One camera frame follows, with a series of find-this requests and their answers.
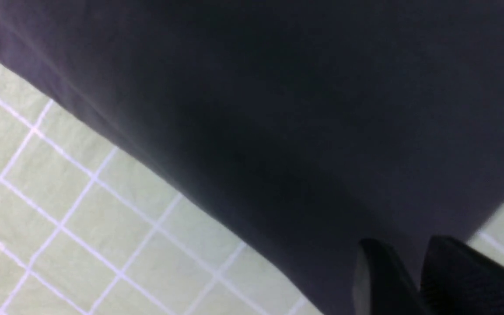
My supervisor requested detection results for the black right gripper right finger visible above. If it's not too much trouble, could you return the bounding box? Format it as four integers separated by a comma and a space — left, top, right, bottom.
420, 236, 504, 315

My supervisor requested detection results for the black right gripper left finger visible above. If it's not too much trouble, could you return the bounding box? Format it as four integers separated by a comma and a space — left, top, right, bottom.
352, 238, 430, 315

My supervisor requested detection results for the dark gray long-sleeve top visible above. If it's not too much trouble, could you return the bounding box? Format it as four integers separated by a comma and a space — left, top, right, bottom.
0, 0, 504, 315

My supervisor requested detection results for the light green grid mat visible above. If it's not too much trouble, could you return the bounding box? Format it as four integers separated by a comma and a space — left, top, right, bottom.
0, 42, 504, 315

